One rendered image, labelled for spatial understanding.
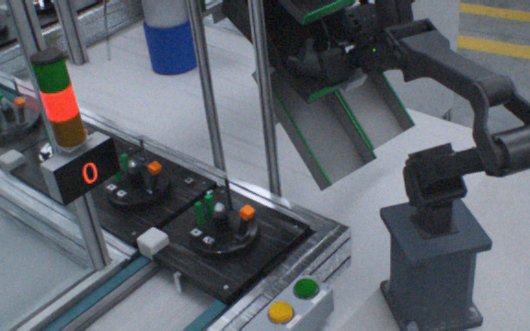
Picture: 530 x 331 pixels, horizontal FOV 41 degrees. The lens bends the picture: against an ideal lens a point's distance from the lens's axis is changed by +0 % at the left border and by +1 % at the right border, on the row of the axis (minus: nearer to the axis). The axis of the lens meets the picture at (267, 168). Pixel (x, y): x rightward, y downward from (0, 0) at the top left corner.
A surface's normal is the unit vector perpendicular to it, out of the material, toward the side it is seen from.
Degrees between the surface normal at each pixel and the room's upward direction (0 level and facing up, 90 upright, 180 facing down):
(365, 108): 45
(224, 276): 0
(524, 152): 60
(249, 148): 0
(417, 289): 90
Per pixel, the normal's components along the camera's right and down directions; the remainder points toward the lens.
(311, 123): 0.38, -0.29
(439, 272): 0.22, 0.55
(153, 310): -0.09, -0.81
